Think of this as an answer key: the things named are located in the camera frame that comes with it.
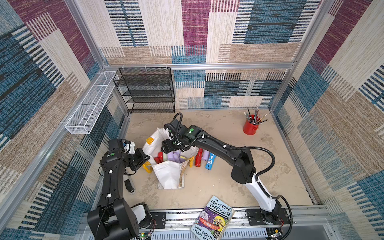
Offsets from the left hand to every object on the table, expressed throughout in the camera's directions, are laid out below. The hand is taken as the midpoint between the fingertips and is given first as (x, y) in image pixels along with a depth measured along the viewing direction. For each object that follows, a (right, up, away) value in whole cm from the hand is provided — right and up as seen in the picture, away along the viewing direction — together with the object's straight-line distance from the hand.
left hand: (149, 156), depth 81 cm
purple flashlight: (+13, -1, +4) cm, 13 cm away
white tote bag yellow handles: (+11, -9, -1) cm, 14 cm away
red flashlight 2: (+4, -3, +6) cm, 8 cm away
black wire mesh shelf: (-10, +42, +28) cm, 51 cm away
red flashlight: (+26, -4, +10) cm, 28 cm away
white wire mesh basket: (-28, +18, -11) cm, 35 cm away
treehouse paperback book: (+33, -28, -10) cm, 44 cm away
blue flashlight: (+33, -4, +8) cm, 35 cm away
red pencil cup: (+61, +17, +18) cm, 66 cm away
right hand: (+10, +3, +3) cm, 11 cm away
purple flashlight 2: (+17, -2, +5) cm, 18 cm away
